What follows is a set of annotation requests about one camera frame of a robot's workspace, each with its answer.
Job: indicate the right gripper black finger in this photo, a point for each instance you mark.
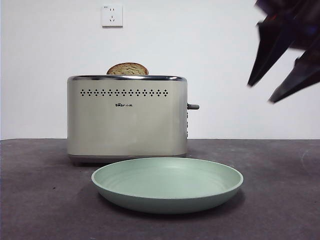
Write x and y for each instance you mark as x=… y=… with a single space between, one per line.
x=268 y=47
x=302 y=75

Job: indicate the pale green round plate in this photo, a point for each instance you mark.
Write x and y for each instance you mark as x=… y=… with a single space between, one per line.
x=166 y=200

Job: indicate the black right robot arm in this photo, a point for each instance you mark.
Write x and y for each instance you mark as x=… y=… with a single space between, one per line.
x=302 y=15

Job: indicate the tan bread slice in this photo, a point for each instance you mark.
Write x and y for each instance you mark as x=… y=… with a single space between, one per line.
x=128 y=70

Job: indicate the cream toaster with chrome top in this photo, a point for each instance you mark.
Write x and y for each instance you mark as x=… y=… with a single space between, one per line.
x=127 y=125

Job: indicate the white wall power socket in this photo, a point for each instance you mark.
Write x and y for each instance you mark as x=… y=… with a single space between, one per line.
x=112 y=16

